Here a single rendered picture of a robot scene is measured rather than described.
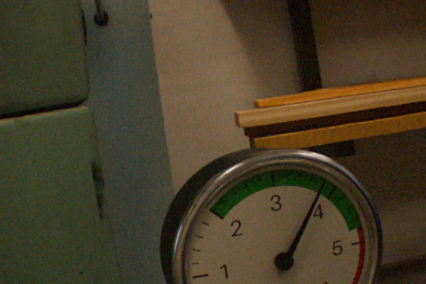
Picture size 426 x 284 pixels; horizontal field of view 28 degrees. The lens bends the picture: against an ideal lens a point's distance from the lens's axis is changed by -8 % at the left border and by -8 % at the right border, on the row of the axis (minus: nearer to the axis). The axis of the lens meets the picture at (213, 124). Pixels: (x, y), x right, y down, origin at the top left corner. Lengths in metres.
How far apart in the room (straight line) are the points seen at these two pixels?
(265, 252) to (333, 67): 2.60
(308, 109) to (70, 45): 2.04
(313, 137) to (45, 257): 2.04
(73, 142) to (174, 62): 2.48
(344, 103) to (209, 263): 2.11
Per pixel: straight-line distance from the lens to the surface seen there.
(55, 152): 0.30
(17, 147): 0.30
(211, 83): 2.78
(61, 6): 0.30
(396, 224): 2.93
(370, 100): 2.36
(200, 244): 0.24
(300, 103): 2.34
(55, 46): 0.30
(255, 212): 0.24
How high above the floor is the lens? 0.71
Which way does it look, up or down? 3 degrees down
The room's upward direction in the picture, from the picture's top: 8 degrees counter-clockwise
